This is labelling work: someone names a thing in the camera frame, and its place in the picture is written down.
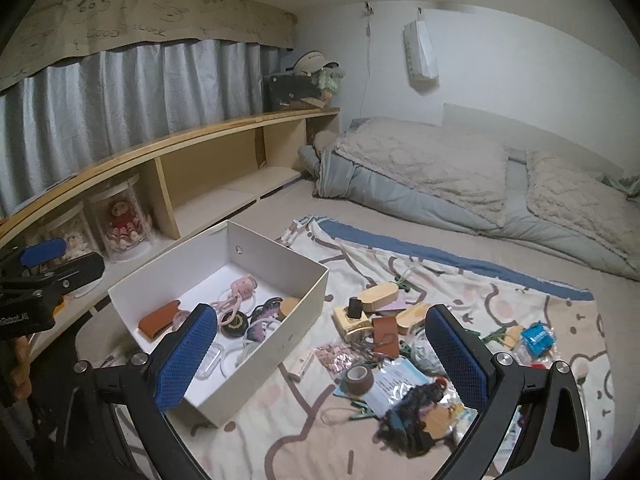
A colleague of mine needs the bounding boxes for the green clip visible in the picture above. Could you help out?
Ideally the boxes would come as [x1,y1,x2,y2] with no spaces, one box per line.
[347,399,383,420]

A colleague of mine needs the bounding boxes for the white clothespins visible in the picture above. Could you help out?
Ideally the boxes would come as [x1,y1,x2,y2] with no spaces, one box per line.
[277,215,321,248]

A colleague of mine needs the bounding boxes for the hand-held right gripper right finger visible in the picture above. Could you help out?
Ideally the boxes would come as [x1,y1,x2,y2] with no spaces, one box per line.
[425,302,593,480]

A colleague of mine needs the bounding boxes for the small plush toy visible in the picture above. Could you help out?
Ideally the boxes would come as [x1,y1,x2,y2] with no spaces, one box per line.
[315,65,347,101]

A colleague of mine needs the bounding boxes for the white shoe box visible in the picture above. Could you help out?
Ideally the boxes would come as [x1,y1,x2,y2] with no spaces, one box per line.
[107,219,330,428]

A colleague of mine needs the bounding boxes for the bag of pink beads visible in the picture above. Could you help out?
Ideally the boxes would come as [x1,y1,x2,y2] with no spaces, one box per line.
[314,342,368,373]

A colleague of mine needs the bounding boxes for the small brown leather piece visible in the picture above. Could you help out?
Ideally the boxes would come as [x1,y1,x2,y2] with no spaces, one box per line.
[370,316,401,358]

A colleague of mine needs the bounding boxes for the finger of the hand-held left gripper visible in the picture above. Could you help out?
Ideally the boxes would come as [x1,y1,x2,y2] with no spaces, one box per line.
[0,238,68,281]
[0,252,106,297]

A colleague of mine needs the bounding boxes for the small beige carton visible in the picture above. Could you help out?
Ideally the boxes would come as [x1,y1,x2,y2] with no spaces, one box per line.
[289,349,316,381]

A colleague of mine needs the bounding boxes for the doll in clear case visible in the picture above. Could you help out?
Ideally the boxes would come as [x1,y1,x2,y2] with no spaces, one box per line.
[87,175,153,263]

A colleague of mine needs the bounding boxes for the wooden shelf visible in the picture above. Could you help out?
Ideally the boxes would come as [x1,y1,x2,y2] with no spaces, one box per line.
[0,106,342,361]

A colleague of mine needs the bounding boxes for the printed blanket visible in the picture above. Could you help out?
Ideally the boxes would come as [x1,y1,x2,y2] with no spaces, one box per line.
[165,215,616,480]

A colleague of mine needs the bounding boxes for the green clothespin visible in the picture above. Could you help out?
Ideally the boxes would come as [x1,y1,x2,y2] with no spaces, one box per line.
[392,275,426,295]

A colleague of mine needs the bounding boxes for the brown braided scrunchie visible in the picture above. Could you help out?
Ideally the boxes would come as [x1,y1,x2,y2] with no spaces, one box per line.
[375,380,453,458]

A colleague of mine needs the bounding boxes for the white cap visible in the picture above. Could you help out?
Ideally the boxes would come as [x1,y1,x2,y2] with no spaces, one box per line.
[290,50,341,76]

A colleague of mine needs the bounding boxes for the black bag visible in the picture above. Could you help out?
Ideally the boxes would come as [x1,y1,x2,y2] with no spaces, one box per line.
[262,72,326,111]

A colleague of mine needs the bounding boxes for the blue packet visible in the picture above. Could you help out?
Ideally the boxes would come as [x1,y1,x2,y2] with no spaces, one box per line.
[520,322,556,356]

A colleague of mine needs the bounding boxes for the grey comforter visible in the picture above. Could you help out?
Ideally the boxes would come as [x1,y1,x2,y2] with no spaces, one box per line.
[297,116,640,281]

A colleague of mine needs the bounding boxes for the white hanging paper bag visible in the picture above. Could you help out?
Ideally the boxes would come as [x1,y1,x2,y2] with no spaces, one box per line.
[402,7,441,93]

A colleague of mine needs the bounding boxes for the black round tin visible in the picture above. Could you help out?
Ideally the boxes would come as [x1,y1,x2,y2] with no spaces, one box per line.
[217,310,248,336]

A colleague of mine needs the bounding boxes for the brown leather case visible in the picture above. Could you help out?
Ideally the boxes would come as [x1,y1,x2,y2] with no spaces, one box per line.
[137,299,182,341]

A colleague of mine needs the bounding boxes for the white silicone ring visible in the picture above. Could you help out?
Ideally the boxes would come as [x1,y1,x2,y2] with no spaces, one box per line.
[220,340,261,376]

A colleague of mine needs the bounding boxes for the beige printed valance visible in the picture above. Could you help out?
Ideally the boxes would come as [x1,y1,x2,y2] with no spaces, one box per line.
[0,0,297,93]

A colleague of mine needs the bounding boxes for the plush in clear case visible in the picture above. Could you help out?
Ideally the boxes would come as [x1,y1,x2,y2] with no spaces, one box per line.
[30,202,103,266]

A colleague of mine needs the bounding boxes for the yellow soap box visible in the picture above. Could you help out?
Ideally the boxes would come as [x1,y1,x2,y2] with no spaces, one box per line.
[332,307,375,346]

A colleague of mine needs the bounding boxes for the white lace scrunchie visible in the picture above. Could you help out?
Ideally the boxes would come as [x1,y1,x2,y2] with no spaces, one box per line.
[407,340,441,376]

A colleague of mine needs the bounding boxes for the hanging clip with cord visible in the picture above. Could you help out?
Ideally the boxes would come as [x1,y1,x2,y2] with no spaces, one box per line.
[357,1,376,116]

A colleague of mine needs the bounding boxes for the brown lace tape roll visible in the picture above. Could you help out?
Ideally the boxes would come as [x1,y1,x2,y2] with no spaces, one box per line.
[344,364,376,393]

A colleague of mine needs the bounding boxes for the white printed packet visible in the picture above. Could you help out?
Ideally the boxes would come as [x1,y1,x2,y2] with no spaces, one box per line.
[360,360,441,416]

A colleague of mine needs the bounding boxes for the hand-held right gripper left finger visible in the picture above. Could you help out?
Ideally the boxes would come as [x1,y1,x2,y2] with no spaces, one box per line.
[52,302,218,480]

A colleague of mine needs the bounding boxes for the grey curtain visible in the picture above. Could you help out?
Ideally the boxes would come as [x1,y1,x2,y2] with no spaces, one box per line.
[0,37,283,216]

